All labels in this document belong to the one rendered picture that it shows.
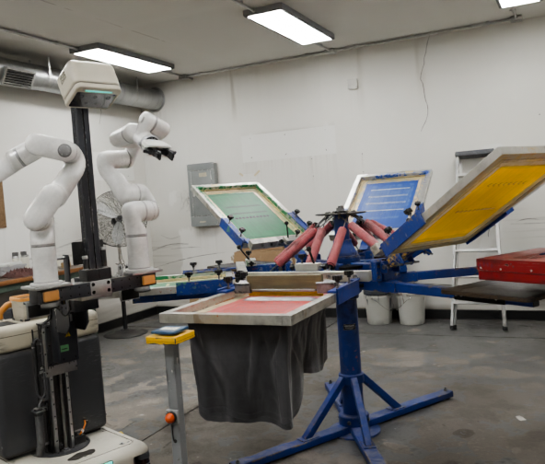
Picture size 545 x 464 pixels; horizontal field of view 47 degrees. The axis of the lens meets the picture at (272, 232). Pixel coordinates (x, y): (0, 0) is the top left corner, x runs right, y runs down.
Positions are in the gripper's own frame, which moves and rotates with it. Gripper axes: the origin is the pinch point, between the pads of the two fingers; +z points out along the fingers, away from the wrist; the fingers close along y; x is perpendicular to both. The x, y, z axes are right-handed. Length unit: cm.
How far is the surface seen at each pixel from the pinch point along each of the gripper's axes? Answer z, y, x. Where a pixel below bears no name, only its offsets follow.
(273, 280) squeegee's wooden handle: 8, 59, 55
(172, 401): 54, -8, 78
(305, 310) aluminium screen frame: 59, 40, 42
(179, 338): 51, -8, 53
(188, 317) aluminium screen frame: 32, 5, 56
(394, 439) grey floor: 30, 150, 152
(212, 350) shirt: 36, 16, 71
